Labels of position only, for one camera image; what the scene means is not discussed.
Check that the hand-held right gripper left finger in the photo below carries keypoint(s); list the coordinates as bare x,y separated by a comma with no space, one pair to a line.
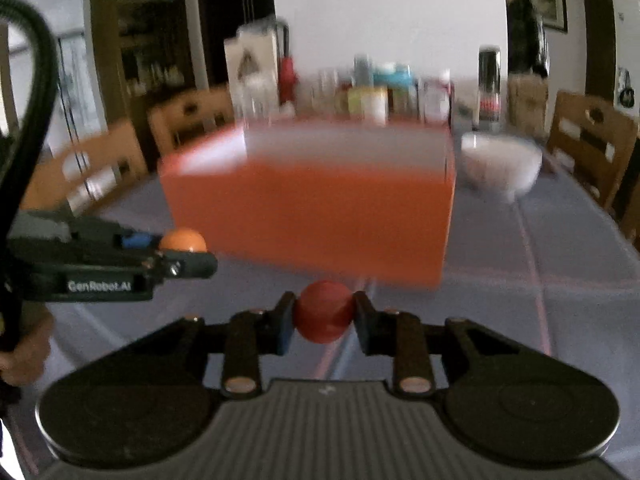
285,330

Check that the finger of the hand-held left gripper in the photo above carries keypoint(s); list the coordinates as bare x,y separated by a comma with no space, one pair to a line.
190,265
137,241

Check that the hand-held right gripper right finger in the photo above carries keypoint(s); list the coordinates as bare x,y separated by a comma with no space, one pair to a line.
362,325

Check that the small orange tangerine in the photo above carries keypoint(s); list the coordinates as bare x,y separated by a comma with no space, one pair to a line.
182,240

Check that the small red tomato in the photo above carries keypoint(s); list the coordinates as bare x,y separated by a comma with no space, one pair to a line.
324,310

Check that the orange cardboard box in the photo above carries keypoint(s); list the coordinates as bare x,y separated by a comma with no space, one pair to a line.
310,210

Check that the white floral bowl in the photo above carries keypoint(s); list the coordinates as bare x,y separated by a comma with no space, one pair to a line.
500,165

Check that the person's left hand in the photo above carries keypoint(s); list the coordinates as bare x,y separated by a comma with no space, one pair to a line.
27,350

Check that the white paper bag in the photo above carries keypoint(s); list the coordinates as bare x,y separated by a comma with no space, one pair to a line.
250,70

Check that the dark wooden cabinet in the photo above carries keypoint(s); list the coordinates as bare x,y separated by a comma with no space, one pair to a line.
145,35

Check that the red folded umbrella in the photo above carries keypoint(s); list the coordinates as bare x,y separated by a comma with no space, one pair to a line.
288,75

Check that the yellow white mug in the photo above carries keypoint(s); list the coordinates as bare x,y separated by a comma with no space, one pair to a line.
367,105

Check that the clear glass jar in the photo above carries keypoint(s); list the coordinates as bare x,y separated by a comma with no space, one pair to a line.
326,90

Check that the purple vitamin bottle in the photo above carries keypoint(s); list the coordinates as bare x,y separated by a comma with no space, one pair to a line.
437,100

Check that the teal plastic container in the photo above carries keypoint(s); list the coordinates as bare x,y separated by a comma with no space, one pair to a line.
394,76

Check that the grey bottle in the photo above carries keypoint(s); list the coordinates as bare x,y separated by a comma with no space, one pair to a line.
363,71

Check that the brown cardboard carton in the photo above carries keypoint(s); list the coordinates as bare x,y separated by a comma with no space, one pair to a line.
527,107

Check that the black thermos flask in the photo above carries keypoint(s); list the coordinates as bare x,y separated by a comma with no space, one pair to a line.
489,72

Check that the black hanging bag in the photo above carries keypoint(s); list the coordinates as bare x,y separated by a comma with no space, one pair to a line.
627,90

